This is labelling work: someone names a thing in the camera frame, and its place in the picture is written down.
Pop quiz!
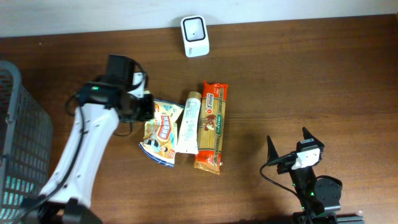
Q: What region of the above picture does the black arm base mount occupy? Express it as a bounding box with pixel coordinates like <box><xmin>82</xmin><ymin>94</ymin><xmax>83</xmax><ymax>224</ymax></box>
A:
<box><xmin>291</xmin><ymin>212</ymin><xmax>365</xmax><ymax>224</ymax></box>

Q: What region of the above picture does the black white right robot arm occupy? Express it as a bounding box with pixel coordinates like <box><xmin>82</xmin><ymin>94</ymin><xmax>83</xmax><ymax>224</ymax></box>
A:
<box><xmin>263</xmin><ymin>127</ymin><xmax>343</xmax><ymax>218</ymax></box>

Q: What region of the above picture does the white barcode scanner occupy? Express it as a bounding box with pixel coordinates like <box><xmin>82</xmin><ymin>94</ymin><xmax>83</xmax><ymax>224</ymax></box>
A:
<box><xmin>180</xmin><ymin>16</ymin><xmax>210</xmax><ymax>58</ymax></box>

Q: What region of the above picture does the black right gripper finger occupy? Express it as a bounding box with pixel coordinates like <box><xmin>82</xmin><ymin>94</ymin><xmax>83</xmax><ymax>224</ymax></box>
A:
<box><xmin>302</xmin><ymin>127</ymin><xmax>317</xmax><ymax>142</ymax></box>
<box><xmin>267</xmin><ymin>135</ymin><xmax>279</xmax><ymax>165</ymax></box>

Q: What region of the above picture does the grey plastic mesh basket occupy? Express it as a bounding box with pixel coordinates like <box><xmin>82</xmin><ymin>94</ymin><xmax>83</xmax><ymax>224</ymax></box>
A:
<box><xmin>1</xmin><ymin>60</ymin><xmax>53</xmax><ymax>223</ymax></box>

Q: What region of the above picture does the yellow snack bag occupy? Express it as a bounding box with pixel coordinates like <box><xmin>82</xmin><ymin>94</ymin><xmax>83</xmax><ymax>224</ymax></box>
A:
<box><xmin>139</xmin><ymin>99</ymin><xmax>184</xmax><ymax>167</ymax></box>

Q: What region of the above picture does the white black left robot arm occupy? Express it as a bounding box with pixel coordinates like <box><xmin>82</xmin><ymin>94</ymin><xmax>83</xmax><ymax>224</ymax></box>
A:
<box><xmin>14</xmin><ymin>55</ymin><xmax>154</xmax><ymax>223</ymax></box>

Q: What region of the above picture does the white tube tan cap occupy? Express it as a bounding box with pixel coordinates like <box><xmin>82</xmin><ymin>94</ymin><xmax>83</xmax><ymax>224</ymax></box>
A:
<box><xmin>177</xmin><ymin>91</ymin><xmax>201</xmax><ymax>154</ymax></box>

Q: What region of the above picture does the orange spaghetti packet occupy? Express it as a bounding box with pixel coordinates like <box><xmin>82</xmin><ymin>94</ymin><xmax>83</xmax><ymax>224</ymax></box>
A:
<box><xmin>193</xmin><ymin>82</ymin><xmax>228</xmax><ymax>175</ymax></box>

